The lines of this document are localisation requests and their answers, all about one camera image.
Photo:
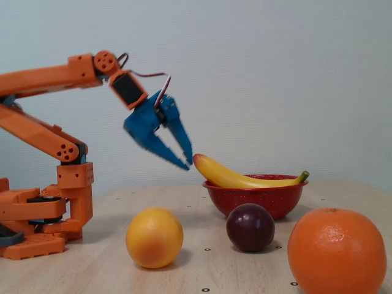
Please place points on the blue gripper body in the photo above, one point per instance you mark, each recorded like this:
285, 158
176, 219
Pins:
143, 126

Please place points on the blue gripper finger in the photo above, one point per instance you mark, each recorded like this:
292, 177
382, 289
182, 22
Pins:
165, 151
176, 122

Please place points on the yellow banana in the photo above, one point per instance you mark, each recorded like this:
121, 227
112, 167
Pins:
226, 177

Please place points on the orange robot base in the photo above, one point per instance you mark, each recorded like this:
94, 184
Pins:
30, 248

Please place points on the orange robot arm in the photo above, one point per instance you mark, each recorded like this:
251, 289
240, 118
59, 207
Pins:
36, 78

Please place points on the red speckled bowl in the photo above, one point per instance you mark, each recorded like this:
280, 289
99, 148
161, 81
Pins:
254, 202

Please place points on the yellow orange peach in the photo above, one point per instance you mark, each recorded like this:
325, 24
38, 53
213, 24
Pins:
153, 237

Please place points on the dark purple plum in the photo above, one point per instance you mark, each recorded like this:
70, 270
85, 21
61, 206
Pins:
249, 228

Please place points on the dark grey table clamp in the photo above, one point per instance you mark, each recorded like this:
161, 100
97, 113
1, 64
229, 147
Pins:
12, 237

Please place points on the large orange fruit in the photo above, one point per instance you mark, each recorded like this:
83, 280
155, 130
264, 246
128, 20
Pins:
337, 251

